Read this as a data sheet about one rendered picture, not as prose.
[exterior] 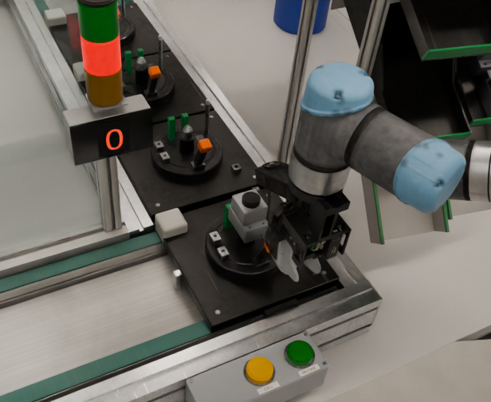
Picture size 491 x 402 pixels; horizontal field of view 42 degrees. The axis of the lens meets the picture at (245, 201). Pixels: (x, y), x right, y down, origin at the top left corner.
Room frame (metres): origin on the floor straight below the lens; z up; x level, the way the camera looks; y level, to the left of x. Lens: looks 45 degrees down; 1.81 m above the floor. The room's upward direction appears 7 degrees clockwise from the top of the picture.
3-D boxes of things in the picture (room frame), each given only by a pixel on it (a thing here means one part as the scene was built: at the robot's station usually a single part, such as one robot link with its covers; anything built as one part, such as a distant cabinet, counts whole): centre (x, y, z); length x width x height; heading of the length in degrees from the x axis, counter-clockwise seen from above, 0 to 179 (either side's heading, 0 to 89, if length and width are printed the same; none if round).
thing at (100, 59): (0.72, 0.21, 1.33); 0.05 x 0.05 x 0.05
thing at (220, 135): (0.94, 0.13, 1.01); 0.24 x 0.24 x 0.13; 32
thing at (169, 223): (0.75, 0.13, 0.97); 0.05 x 0.05 x 0.04; 32
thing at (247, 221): (0.73, 0.00, 1.06); 0.08 x 0.04 x 0.07; 32
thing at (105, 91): (0.72, 0.21, 1.28); 0.05 x 0.05 x 0.05
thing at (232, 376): (0.49, -0.05, 0.93); 0.21 x 0.07 x 0.06; 122
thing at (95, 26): (0.72, 0.21, 1.38); 0.05 x 0.05 x 0.05
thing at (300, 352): (0.53, -0.11, 0.96); 0.04 x 0.04 x 0.02
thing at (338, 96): (0.59, -0.09, 1.37); 0.09 x 0.08 x 0.11; 53
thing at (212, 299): (0.72, -0.01, 0.96); 0.24 x 0.24 x 0.02; 32
